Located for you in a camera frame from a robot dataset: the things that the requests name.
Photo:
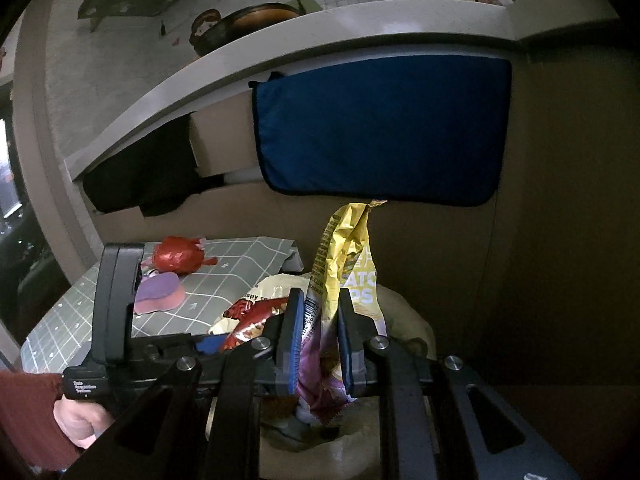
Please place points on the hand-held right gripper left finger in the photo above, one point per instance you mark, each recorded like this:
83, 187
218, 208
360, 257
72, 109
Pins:
290, 345

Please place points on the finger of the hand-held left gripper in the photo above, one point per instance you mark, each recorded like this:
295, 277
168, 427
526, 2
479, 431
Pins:
210, 344

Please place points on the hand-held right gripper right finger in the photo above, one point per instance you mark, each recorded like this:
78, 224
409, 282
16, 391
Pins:
346, 350

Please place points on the small red snack wrapper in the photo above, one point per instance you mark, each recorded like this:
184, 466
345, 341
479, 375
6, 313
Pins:
255, 317

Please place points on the trash bin with beige bag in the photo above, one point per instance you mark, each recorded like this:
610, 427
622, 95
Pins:
400, 320

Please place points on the small yellow snack packet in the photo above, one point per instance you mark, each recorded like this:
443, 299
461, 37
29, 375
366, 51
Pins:
345, 260

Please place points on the person's left hand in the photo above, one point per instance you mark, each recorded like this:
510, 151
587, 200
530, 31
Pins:
75, 420

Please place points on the grey grid tablecloth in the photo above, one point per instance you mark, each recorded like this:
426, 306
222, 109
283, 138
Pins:
210, 280

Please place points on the crumpled red wrapper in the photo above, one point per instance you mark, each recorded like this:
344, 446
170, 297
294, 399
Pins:
175, 255

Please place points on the black cloth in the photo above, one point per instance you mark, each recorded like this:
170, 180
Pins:
145, 170

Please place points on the blue cloth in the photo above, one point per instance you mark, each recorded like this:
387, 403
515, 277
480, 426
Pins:
375, 130

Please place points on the white kitchen counter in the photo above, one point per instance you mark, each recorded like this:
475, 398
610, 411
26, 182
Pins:
350, 30

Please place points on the black wok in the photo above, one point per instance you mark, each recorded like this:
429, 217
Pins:
260, 17

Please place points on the brown-haired cartoon wall sticker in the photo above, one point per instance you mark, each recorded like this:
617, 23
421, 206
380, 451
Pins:
202, 22

